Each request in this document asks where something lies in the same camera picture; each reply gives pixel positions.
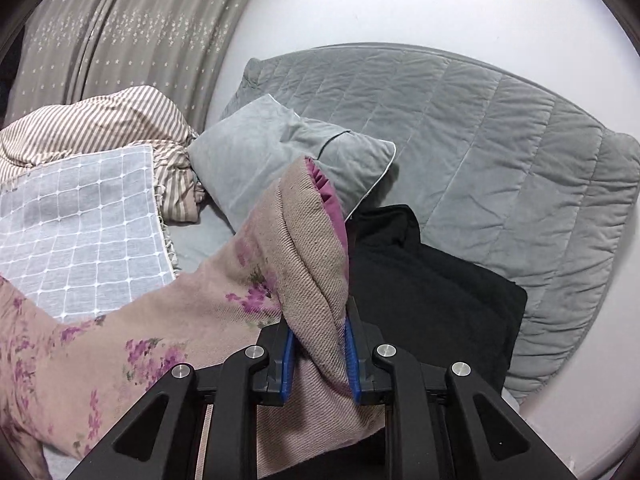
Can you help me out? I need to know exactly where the pink floral garment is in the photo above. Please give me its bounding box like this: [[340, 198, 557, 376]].
[[1, 157, 384, 479]]

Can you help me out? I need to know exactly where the black folded clothing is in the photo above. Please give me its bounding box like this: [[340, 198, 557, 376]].
[[347, 205, 527, 391]]

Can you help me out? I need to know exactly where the light grey bed sheet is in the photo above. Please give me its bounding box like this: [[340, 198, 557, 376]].
[[167, 203, 234, 273]]

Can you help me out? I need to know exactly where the grey checked bed cover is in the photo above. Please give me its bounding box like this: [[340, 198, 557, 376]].
[[1, 144, 175, 323]]

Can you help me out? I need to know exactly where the grey quilted headboard cushion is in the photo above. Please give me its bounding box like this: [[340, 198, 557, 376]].
[[226, 44, 639, 400]]

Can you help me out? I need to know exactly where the grey velvet pillow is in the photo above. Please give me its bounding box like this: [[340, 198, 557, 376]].
[[188, 94, 397, 231]]

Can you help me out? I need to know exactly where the striped beige duvet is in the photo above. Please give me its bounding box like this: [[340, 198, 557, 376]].
[[1, 86, 204, 223]]

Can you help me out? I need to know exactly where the grey dotted curtain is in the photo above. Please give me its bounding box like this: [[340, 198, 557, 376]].
[[6, 0, 248, 129]]

